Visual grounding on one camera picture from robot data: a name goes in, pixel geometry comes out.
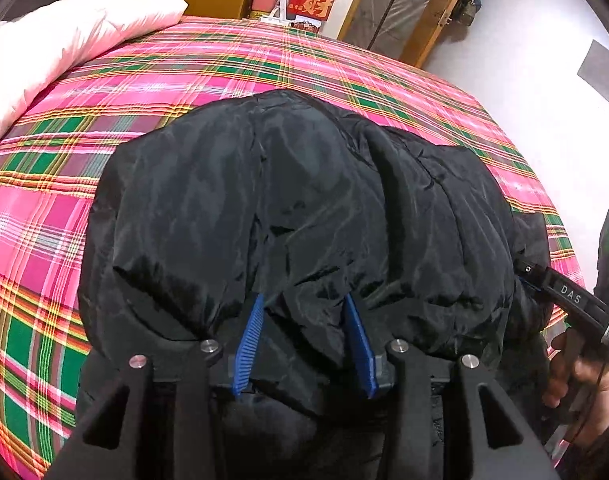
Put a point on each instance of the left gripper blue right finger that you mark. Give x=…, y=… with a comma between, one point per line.
x=363, y=357

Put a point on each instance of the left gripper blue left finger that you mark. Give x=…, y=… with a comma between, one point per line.
x=247, y=344

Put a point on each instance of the black hooded puffer jacket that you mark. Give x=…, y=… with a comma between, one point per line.
x=288, y=196

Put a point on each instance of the person right hand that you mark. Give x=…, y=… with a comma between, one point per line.
x=589, y=373

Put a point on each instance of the pink plaid bed sheet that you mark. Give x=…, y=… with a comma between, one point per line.
x=51, y=160

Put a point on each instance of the white bag by wardrobe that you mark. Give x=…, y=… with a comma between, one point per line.
x=278, y=16

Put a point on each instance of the hanging bags near door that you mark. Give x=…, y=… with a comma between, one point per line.
x=465, y=10

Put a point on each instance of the wooden framed door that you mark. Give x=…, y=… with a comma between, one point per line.
x=403, y=29

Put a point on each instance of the pink storage box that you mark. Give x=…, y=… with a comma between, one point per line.
x=265, y=6

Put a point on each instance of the red gift box gold character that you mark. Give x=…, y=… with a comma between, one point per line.
x=317, y=9

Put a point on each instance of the white folded duvet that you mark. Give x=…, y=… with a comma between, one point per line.
x=40, y=46

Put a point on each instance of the grey wall panel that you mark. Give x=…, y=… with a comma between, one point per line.
x=595, y=69

